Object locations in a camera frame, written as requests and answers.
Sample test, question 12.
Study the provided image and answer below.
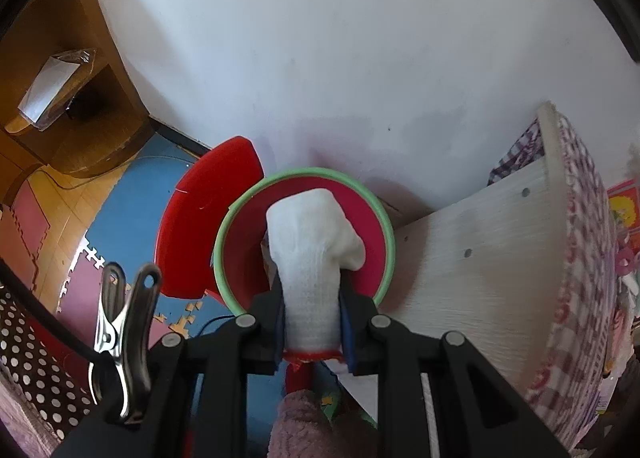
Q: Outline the wooden cabinet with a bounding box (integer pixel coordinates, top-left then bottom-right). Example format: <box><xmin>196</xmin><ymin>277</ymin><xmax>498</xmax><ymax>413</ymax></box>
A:
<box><xmin>0</xmin><ymin>0</ymin><xmax>153</xmax><ymax>179</ymax></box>

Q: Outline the white sock red trim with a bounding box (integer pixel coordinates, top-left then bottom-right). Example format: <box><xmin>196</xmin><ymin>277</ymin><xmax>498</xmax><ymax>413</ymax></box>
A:
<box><xmin>260</xmin><ymin>188</ymin><xmax>367</xmax><ymax>361</ymax></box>

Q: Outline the red slipper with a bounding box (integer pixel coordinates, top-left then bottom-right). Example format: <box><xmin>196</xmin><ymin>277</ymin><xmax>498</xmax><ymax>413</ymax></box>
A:
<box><xmin>284</xmin><ymin>358</ymin><xmax>321</xmax><ymax>394</ymax></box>

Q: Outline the red floral printed cloth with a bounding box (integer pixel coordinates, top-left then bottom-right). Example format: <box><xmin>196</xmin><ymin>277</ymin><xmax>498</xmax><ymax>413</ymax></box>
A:
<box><xmin>607</xmin><ymin>178</ymin><xmax>640</xmax><ymax>239</ymax></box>

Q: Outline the pink fuzzy slipper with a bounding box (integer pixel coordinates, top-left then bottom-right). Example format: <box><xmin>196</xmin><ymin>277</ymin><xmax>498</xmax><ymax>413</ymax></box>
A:
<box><xmin>267</xmin><ymin>388</ymin><xmax>381</xmax><ymax>458</ymax></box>

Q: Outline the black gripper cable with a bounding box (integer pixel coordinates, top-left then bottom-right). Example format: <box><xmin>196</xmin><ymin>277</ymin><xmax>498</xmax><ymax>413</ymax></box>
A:
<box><xmin>0</xmin><ymin>255</ymin><xmax>108</xmax><ymax>369</ymax></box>

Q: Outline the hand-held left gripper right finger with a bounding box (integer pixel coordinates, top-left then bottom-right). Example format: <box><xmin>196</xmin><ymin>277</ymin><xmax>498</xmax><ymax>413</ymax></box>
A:
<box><xmin>340</xmin><ymin>275</ymin><xmax>571</xmax><ymax>458</ymax></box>

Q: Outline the dark polka dot cloth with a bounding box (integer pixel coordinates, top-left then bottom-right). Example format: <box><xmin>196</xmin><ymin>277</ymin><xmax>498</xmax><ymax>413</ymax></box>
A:
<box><xmin>0</xmin><ymin>283</ymin><xmax>96</xmax><ymax>439</ymax></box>

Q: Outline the plastic-wrapped white paper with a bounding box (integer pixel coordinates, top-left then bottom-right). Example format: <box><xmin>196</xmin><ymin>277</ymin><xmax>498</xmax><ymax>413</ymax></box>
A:
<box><xmin>17</xmin><ymin>48</ymin><xmax>97</xmax><ymax>131</ymax></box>

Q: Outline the white wooden table side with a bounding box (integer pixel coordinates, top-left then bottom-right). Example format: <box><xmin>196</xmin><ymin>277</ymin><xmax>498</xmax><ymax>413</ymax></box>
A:
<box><xmin>340</xmin><ymin>100</ymin><xmax>573</xmax><ymax>419</ymax></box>

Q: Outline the metal spring clip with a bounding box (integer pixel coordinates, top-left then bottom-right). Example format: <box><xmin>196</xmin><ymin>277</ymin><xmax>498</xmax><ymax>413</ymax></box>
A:
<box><xmin>89</xmin><ymin>262</ymin><xmax>163</xmax><ymax>426</ymax></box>

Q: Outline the red bin green rim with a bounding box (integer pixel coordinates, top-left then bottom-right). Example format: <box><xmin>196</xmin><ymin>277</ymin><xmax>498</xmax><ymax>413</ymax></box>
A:
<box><xmin>155</xmin><ymin>135</ymin><xmax>398</xmax><ymax>319</ymax></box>

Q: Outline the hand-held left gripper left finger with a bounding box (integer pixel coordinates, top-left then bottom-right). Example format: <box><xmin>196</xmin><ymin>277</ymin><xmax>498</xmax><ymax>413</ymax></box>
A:
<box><xmin>50</xmin><ymin>282</ymin><xmax>287</xmax><ymax>458</ymax></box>

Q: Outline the thin black cable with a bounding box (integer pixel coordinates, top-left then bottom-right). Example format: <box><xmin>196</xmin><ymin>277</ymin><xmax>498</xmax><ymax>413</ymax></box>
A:
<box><xmin>192</xmin><ymin>315</ymin><xmax>238</xmax><ymax>339</ymax></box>

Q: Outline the foam puzzle floor mat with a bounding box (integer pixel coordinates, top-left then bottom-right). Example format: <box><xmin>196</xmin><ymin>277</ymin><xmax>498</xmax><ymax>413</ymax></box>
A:
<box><xmin>0</xmin><ymin>130</ymin><xmax>381</xmax><ymax>458</ymax></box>

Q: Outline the checkered heart bed sheet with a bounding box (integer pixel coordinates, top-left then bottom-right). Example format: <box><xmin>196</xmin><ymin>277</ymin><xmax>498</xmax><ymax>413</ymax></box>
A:
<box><xmin>487</xmin><ymin>115</ymin><xmax>640</xmax><ymax>444</ymax></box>

